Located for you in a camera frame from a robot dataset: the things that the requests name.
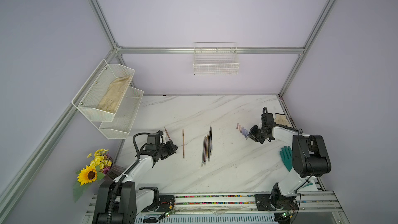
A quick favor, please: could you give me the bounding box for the aluminium frame profile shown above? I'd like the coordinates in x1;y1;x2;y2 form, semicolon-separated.
1;0;337;216

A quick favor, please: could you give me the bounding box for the green rubber work glove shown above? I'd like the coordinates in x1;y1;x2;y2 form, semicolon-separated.
279;146;313;192

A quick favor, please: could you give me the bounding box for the white mesh wall shelf upper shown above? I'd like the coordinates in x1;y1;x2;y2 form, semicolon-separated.
72;60;135;122

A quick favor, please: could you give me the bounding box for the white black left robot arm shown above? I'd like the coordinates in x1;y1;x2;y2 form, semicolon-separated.
92;131;178;224

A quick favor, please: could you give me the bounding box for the dark glass vase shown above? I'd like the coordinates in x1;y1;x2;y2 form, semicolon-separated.
104;164;126;181

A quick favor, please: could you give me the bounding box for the white wire wall basket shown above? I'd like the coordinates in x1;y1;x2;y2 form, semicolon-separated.
193;42;240;76

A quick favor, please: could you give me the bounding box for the artificial sunflower bouquet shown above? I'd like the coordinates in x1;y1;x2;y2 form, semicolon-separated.
72;149;114;203

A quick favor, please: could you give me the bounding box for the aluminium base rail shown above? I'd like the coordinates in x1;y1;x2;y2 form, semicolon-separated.
82;191;350;224

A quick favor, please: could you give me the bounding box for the cream glove in shelf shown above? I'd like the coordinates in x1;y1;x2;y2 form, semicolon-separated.
97;75;133;114

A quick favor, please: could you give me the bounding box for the red pencil with clear cap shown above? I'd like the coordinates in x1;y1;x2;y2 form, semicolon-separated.
164;127;172;141

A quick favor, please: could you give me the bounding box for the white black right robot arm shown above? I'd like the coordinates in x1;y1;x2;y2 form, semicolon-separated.
248;107;332;213

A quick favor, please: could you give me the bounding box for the cream knitted work glove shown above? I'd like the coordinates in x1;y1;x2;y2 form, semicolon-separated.
274;113;292;128

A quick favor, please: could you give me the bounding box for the white mesh wall shelf lower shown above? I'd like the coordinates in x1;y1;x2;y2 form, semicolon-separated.
99;87;144;140

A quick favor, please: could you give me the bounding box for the blue pencil cap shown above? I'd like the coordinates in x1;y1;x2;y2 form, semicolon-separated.
244;130;249;139

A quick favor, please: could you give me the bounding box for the white mesh wall shelf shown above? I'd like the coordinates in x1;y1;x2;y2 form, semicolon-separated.
99;87;144;140
72;60;135;122

